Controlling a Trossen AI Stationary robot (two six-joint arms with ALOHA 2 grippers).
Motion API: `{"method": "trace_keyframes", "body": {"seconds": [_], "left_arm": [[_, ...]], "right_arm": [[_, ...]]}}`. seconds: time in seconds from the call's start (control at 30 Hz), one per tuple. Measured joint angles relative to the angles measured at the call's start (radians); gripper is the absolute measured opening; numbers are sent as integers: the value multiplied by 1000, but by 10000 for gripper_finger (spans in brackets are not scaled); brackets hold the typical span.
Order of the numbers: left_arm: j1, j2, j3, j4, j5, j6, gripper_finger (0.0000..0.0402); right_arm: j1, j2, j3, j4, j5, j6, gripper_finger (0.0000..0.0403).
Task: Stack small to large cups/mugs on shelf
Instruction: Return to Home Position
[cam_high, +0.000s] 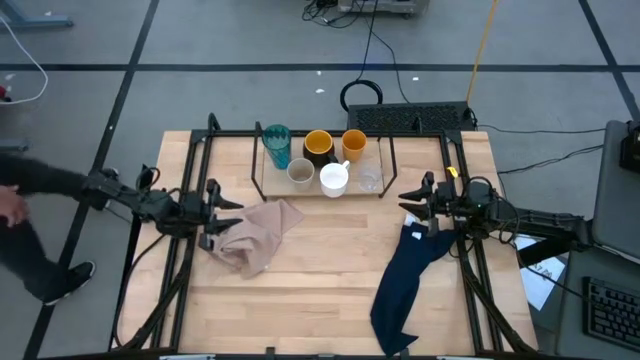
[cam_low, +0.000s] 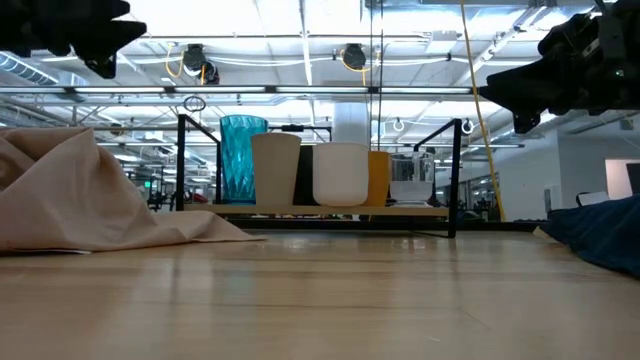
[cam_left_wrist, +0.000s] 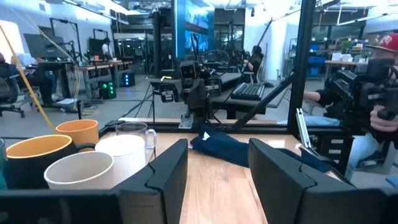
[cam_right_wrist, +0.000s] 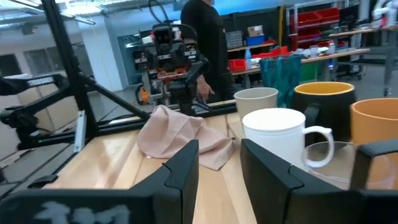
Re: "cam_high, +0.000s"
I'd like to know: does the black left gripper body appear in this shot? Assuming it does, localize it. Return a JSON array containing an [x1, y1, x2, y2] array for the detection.
[[177, 178, 222, 252]]

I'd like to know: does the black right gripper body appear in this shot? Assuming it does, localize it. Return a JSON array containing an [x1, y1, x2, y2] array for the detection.
[[422, 170, 477, 239]]

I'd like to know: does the pink cloth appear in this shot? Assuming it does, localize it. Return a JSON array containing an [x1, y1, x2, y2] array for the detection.
[[208, 198, 306, 281]]

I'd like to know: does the small clear glass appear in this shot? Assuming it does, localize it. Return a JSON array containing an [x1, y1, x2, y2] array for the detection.
[[356, 166, 384, 194]]

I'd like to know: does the teal faceted plastic tumbler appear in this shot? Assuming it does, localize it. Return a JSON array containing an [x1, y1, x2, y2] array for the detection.
[[261, 123, 293, 171]]

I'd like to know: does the beige ribbed cup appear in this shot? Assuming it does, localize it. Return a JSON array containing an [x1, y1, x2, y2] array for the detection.
[[285, 157, 317, 193]]

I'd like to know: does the small orange plastic cup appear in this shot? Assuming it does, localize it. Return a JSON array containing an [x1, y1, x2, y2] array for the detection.
[[340, 128, 369, 164]]

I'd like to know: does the white mug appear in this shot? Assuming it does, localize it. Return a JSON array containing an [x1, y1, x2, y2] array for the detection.
[[318, 159, 352, 199]]

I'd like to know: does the orange bowl mug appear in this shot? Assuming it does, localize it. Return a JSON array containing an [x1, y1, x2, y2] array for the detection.
[[302, 128, 338, 169]]

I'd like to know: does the navy blue cloth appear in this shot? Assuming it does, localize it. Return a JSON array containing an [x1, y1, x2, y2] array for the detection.
[[369, 214, 459, 358]]

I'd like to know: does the black vented computer case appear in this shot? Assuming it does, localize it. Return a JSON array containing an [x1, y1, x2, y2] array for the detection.
[[346, 100, 477, 134]]

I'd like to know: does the white paper sheet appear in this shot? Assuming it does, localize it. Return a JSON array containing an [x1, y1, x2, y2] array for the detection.
[[513, 234, 567, 312]]

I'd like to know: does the grey flat panel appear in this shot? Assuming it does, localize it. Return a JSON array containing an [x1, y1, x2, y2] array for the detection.
[[591, 119, 640, 261]]

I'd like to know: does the person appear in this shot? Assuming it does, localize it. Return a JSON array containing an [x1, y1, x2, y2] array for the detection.
[[0, 153, 97, 307]]

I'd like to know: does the grey desk top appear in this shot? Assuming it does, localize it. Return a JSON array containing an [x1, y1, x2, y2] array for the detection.
[[554, 239, 640, 360]]

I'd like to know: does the person's hand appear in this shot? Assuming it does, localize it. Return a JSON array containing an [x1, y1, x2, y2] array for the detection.
[[0, 184, 31, 229]]

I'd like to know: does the black box device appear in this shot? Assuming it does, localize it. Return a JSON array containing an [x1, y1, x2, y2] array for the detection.
[[618, 119, 640, 174]]

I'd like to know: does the black keyboard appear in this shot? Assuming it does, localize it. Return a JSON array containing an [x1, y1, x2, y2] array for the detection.
[[582, 275, 640, 352]]

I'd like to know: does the grey equipment base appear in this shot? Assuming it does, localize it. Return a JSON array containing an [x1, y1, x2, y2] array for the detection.
[[337, 0, 431, 17]]

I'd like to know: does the black table rig frame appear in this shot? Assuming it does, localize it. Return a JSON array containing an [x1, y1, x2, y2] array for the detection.
[[107, 112, 540, 359]]

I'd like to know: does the thin black cable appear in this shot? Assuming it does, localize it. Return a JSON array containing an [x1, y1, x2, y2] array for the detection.
[[476, 123, 607, 136], [496, 144, 605, 176]]

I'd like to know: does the coiled black cable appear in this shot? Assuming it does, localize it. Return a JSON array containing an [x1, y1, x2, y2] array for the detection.
[[339, 0, 385, 114]]

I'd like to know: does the yellow cable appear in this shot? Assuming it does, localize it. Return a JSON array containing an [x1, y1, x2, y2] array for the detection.
[[465, 0, 502, 104]]

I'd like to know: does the white cable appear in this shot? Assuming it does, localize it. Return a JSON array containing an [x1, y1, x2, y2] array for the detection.
[[0, 14, 50, 106]]

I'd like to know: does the black cable bundle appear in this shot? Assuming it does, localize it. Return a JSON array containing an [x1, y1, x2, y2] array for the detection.
[[302, 0, 371, 30]]

